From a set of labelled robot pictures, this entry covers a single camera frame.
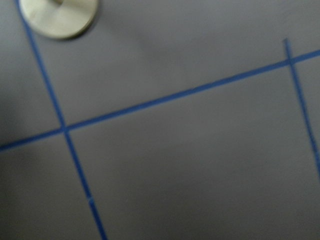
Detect wooden stand with round base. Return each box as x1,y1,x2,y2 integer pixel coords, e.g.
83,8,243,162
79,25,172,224
18,0,100,40

